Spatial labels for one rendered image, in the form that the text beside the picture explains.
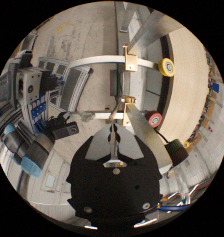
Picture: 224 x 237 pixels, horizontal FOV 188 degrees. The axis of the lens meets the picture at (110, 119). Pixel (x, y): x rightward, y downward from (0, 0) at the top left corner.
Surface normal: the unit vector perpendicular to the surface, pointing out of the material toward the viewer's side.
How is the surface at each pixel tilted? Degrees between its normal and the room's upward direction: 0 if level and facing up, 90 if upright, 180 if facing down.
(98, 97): 0
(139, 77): 0
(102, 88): 0
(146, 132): 90
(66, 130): 30
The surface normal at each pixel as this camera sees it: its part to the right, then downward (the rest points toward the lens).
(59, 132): 0.51, 0.48
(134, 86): 0.01, 0.53
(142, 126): 0.00, -0.85
